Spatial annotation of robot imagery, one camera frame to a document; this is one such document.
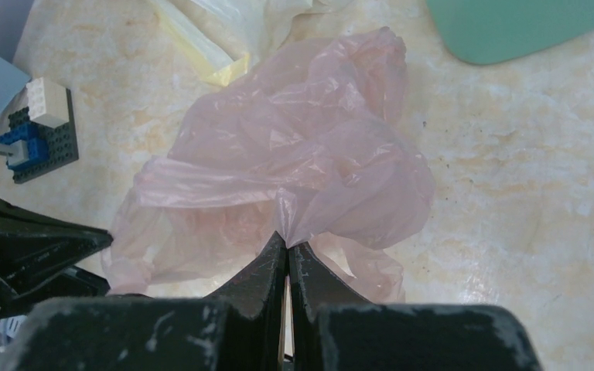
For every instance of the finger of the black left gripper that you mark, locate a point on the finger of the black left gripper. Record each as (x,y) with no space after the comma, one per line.
(39,256)

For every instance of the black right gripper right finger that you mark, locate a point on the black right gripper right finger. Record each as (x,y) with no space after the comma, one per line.
(335,328)

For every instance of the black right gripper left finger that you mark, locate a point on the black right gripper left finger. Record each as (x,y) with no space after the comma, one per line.
(239,326)

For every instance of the pink translucent trash bag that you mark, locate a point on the pink translucent trash bag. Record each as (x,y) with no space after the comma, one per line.
(307,146)

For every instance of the green plastic trash bin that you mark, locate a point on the green plastic trash bin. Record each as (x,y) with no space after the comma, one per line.
(487,32)

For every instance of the blue block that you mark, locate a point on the blue block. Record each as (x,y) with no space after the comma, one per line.
(27,137)

